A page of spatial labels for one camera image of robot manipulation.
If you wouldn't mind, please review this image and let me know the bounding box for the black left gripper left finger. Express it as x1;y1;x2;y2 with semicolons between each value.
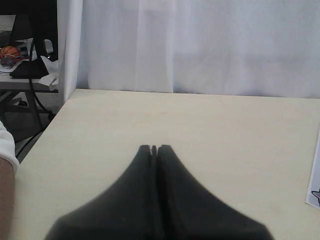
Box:
46;145;155;240

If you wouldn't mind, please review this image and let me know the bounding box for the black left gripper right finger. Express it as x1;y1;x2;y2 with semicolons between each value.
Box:
156;145;273;240

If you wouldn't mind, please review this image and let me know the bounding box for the person forearm white sleeve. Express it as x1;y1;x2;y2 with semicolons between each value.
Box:
0;123;20;240

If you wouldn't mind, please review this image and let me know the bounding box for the paper game board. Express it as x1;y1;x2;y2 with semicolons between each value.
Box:
305;134;320;209

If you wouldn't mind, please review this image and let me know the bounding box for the crumpled white paper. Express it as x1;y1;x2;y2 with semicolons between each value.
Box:
39;56;59;91

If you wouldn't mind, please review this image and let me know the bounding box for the grey background desk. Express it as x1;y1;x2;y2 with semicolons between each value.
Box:
0;72;60;133

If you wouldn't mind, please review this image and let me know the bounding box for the white curtain backdrop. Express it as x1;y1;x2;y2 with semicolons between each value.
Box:
57;0;320;100

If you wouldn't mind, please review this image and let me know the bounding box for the small orange basketball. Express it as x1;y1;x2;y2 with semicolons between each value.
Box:
0;45;21;58

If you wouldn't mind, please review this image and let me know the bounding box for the black monitor stand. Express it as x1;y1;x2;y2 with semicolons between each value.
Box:
7;0;58;79

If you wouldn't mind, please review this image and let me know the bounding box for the black background cable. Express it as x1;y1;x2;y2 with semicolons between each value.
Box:
27;37;56;120

